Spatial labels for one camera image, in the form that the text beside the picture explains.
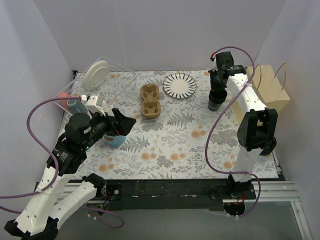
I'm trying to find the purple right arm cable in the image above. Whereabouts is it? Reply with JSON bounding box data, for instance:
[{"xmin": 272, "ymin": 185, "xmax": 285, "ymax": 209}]
[{"xmin": 204, "ymin": 46, "xmax": 263, "ymax": 218}]

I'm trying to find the pink cup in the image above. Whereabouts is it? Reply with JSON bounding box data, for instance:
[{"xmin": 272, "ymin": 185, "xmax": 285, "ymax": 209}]
[{"xmin": 57, "ymin": 91, "xmax": 72, "ymax": 111}]

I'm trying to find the light blue straw cup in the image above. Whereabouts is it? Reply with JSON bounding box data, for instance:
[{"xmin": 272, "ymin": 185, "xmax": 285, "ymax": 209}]
[{"xmin": 104, "ymin": 135, "xmax": 126, "ymax": 147}]

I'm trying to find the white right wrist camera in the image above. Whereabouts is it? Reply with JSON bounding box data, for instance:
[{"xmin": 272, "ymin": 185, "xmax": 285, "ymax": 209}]
[{"xmin": 210, "ymin": 52, "xmax": 218, "ymax": 71}]

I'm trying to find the dark teal cup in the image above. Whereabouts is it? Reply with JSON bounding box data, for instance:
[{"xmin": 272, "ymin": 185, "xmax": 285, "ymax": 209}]
[{"xmin": 67, "ymin": 99, "xmax": 88, "ymax": 115}]

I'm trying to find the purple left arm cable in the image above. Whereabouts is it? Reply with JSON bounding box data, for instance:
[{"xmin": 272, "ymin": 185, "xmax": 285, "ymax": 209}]
[{"xmin": 0, "ymin": 96, "xmax": 125, "ymax": 229}]

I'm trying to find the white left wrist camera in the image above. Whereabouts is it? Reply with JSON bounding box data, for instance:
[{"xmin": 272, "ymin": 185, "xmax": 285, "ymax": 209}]
[{"xmin": 80, "ymin": 93, "xmax": 114, "ymax": 116}]

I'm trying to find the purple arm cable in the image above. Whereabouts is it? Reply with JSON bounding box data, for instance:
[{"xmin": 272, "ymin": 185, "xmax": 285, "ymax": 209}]
[
  {"xmin": 204, "ymin": 46, "xmax": 263, "ymax": 218},
  {"xmin": 0, "ymin": 96, "xmax": 125, "ymax": 229}
]

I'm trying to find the plain white plate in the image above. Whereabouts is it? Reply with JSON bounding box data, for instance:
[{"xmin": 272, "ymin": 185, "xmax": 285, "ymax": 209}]
[{"xmin": 82, "ymin": 60, "xmax": 110, "ymax": 91}]

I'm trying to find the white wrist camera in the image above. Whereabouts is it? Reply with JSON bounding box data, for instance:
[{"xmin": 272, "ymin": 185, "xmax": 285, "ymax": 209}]
[
  {"xmin": 80, "ymin": 93, "xmax": 114, "ymax": 116},
  {"xmin": 210, "ymin": 52, "xmax": 218, "ymax": 71}
]

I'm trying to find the floral tablecloth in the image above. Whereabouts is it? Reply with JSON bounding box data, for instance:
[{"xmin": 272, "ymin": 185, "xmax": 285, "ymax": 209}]
[{"xmin": 73, "ymin": 70, "xmax": 240, "ymax": 180}]

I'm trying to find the brown paper bag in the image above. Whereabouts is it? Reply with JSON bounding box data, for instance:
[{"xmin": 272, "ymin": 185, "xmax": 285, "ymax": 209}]
[{"xmin": 246, "ymin": 62, "xmax": 291, "ymax": 114}]

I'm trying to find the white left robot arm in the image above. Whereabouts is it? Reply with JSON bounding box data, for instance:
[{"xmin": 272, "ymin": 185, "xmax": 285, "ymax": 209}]
[{"xmin": 4, "ymin": 108, "xmax": 137, "ymax": 240}]

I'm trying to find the blue striped white plate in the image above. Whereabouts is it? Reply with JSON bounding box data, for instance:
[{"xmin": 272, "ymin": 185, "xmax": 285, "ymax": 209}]
[{"xmin": 162, "ymin": 72, "xmax": 197, "ymax": 100}]

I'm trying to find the brown cardboard cup carrier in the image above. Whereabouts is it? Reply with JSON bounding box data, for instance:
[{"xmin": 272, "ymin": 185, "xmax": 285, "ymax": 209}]
[{"xmin": 140, "ymin": 84, "xmax": 161, "ymax": 119}]

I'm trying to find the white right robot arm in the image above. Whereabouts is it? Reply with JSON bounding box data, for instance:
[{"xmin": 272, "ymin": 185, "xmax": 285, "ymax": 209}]
[{"xmin": 208, "ymin": 51, "xmax": 278, "ymax": 200}]

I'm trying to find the stack of black lids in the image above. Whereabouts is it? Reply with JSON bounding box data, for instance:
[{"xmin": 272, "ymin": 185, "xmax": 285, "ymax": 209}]
[{"xmin": 259, "ymin": 137, "xmax": 277, "ymax": 156}]

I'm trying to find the stack of black cups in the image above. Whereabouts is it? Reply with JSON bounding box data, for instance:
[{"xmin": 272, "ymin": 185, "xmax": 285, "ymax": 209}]
[{"xmin": 208, "ymin": 89, "xmax": 228, "ymax": 112}]

